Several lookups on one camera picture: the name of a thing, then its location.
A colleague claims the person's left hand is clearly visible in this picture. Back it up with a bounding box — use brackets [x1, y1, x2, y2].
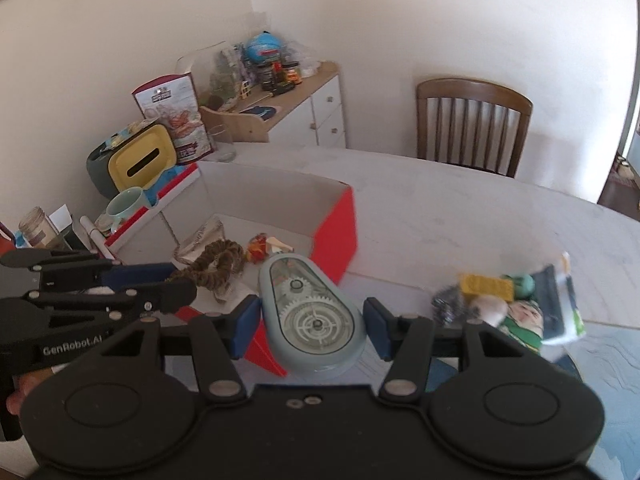
[6, 368, 54, 416]

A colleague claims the silver foil snack bag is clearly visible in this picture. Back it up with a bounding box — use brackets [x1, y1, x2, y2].
[174, 214, 226, 266]

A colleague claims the red white cardboard box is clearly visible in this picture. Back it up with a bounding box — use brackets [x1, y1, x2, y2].
[105, 162, 358, 379]

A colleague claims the blue globe ball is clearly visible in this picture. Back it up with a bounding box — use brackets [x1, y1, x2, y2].
[245, 30, 282, 65]

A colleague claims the white patterned tissue pack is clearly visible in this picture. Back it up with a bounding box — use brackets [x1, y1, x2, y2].
[533, 252, 586, 346]

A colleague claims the blue cloth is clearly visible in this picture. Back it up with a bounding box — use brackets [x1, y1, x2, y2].
[144, 164, 196, 207]

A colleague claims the blue patterned placemat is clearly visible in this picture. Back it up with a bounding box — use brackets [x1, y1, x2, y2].
[424, 320, 640, 470]

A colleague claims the white wooden side cabinet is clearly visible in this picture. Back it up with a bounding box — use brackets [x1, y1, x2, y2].
[201, 61, 347, 148]

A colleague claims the dark glass jar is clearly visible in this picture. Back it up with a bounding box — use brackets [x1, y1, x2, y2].
[256, 62, 276, 91]

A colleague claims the red dragon plush toy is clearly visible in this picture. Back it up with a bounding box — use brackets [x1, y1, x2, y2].
[245, 233, 271, 264]

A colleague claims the yellow small carton box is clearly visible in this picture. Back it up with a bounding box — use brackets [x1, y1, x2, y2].
[459, 273, 514, 302]

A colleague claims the brown wooden chair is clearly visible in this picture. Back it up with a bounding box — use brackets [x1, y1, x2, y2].
[416, 77, 534, 178]

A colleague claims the clear drinking glass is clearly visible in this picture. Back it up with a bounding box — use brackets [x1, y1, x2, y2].
[205, 125, 236, 162]

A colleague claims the brown scrunchie hair tie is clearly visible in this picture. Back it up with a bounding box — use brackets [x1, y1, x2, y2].
[167, 237, 248, 294]

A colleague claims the light blue gear device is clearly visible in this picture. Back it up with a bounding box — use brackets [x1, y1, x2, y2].
[258, 252, 367, 379]

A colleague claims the screwdriver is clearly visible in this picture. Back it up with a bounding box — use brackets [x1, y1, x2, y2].
[267, 82, 296, 98]

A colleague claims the red snack bag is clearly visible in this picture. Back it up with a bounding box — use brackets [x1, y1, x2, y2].
[132, 74, 213, 165]

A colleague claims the yellow green tissue box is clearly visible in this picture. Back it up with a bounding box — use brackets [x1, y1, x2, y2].
[86, 119, 177, 198]

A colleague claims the orange label jar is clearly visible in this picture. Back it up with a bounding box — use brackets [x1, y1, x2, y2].
[282, 61, 303, 84]

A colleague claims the teal round ball toy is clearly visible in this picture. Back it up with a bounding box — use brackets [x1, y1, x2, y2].
[502, 273, 535, 300]

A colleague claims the mint green mug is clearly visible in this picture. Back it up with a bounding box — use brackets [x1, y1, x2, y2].
[105, 186, 151, 234]

